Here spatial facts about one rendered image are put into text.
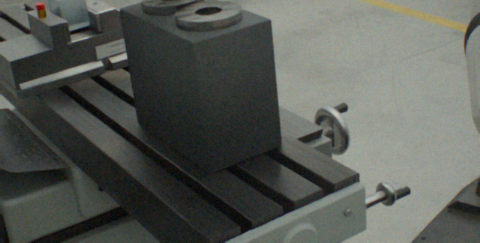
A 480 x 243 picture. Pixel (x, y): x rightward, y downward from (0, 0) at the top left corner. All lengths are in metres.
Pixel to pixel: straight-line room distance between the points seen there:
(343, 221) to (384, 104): 2.45
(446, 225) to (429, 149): 1.54
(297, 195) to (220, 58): 0.20
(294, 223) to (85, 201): 0.47
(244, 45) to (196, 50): 0.07
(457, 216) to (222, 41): 0.75
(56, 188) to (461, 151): 2.01
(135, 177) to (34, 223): 0.32
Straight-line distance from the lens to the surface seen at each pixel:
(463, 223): 1.58
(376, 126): 3.27
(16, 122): 1.51
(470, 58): 1.21
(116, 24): 1.46
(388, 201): 1.79
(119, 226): 1.42
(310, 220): 0.99
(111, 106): 1.31
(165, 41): 1.06
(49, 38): 1.43
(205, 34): 1.01
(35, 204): 1.34
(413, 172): 2.94
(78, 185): 1.33
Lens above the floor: 1.45
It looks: 24 degrees down
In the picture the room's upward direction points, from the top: 6 degrees counter-clockwise
